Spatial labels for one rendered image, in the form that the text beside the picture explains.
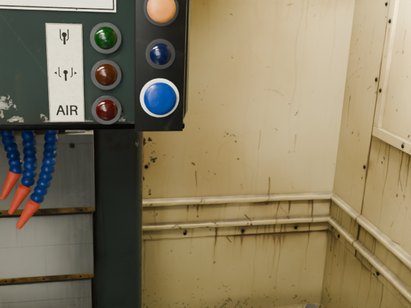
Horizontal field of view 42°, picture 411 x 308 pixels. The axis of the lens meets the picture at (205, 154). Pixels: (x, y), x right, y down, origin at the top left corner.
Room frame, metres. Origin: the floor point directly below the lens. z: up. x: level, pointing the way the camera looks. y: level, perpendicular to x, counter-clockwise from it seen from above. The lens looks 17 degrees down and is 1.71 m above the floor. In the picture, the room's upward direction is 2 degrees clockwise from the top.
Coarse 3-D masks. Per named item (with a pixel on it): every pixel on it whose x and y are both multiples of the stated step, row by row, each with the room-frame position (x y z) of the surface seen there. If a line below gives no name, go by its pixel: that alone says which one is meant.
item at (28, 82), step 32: (128, 0) 0.48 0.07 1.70; (0, 32) 0.46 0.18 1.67; (32, 32) 0.46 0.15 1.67; (128, 32) 0.48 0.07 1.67; (0, 64) 0.46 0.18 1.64; (32, 64) 0.46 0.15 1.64; (128, 64) 0.48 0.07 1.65; (0, 96) 0.45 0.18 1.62; (32, 96) 0.46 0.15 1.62; (96, 96) 0.47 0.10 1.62; (128, 96) 0.48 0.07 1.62; (0, 128) 0.46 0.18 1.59; (32, 128) 0.47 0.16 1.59; (64, 128) 0.47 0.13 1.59; (96, 128) 0.48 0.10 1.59; (128, 128) 0.49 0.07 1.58
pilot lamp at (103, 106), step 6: (102, 102) 0.47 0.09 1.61; (108, 102) 0.47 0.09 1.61; (96, 108) 0.47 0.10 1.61; (102, 108) 0.47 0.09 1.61; (108, 108) 0.47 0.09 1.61; (114, 108) 0.47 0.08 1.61; (102, 114) 0.47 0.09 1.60; (108, 114) 0.47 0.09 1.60; (114, 114) 0.47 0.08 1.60; (108, 120) 0.47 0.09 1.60
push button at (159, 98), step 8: (152, 88) 0.48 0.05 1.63; (160, 88) 0.48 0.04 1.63; (168, 88) 0.48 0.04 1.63; (144, 96) 0.47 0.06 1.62; (152, 96) 0.47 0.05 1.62; (160, 96) 0.48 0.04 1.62; (168, 96) 0.48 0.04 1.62; (152, 104) 0.47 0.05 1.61; (160, 104) 0.48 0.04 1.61; (168, 104) 0.48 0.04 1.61; (152, 112) 0.48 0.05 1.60; (160, 112) 0.48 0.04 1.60
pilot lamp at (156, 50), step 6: (156, 48) 0.48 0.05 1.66; (162, 48) 0.48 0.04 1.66; (168, 48) 0.48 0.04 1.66; (150, 54) 0.48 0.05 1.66; (156, 54) 0.48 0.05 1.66; (162, 54) 0.48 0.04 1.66; (168, 54) 0.48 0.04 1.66; (156, 60) 0.48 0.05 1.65; (162, 60) 0.48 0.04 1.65; (168, 60) 0.48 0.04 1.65
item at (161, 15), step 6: (150, 0) 0.48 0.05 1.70; (156, 0) 0.48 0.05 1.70; (162, 0) 0.48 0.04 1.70; (168, 0) 0.48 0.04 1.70; (150, 6) 0.48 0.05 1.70; (156, 6) 0.48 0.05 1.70; (162, 6) 0.48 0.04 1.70; (168, 6) 0.48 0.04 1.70; (174, 6) 0.48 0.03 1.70; (150, 12) 0.48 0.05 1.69; (156, 12) 0.48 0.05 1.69; (162, 12) 0.48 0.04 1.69; (168, 12) 0.48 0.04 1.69; (174, 12) 0.48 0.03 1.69; (156, 18) 0.48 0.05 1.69; (162, 18) 0.48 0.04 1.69; (168, 18) 0.48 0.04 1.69
